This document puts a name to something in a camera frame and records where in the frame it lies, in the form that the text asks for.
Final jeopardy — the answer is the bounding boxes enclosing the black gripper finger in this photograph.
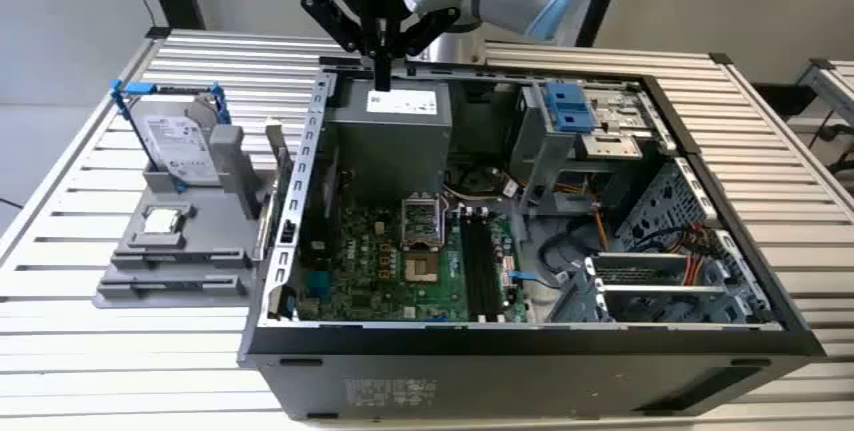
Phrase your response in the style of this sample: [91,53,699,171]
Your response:
[298,0,384,92]
[380,9,462,92]

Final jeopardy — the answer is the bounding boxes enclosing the black RAM slot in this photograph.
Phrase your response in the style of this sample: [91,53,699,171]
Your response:
[473,207,497,323]
[465,207,488,323]
[456,207,478,323]
[482,207,508,323]

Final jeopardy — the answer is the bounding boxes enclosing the blue plastic drive latch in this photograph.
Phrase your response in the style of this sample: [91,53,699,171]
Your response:
[542,81,594,135]

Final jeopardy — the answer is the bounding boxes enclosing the grey power supply unit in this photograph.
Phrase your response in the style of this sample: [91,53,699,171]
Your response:
[325,78,454,205]

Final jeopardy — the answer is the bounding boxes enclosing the grey metal drive cage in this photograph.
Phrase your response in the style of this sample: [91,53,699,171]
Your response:
[509,78,668,215]

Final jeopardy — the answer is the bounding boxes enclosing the dark round cooler fan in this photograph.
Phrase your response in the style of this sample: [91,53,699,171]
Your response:
[452,163,505,197]

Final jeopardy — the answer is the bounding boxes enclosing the green graphics card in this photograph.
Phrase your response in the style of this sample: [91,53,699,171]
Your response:
[256,118,298,265]

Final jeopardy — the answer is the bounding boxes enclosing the hard disk in blue carrier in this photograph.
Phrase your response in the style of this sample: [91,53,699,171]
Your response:
[109,78,232,192]

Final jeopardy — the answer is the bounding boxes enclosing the metal socket cover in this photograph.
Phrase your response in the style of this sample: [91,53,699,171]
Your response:
[398,193,446,247]

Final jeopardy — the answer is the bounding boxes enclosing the grey parts rack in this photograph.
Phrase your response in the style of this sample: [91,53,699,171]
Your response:
[91,123,281,310]

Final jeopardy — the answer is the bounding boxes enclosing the CPU socket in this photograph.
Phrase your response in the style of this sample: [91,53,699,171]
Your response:
[398,245,445,285]

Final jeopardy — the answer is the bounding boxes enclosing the silver CPU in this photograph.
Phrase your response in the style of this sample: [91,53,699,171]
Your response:
[143,208,182,235]

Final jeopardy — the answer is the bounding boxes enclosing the green motherboard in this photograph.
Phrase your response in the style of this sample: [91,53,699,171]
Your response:
[296,200,534,325]

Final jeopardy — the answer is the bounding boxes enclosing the blue expansion slot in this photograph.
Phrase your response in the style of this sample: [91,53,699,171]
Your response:
[304,272,333,300]

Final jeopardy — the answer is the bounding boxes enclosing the black box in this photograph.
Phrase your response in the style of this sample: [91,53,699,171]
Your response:
[752,81,819,117]

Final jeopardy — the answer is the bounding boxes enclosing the metal slat side table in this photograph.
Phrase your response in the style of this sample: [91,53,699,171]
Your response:
[785,58,854,172]

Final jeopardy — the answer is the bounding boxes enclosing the metal disk bay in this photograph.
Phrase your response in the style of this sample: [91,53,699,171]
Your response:
[582,250,741,325]

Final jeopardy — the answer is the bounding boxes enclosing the black PC case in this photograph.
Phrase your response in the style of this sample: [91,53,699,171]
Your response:
[236,55,828,422]

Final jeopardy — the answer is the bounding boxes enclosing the orange yellow power wires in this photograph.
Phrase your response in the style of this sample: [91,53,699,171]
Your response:
[549,178,592,197]

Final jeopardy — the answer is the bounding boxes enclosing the thin orange wire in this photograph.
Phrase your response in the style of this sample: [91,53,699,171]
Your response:
[589,203,612,252]

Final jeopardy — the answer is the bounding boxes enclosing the black looped cable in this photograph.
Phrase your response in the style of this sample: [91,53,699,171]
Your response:
[536,228,601,287]

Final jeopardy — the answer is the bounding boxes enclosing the red yellow wire bundle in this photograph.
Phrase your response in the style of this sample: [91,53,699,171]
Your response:
[679,223,708,287]

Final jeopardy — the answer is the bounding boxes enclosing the black hanging cables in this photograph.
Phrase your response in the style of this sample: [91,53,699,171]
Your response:
[809,120,854,172]

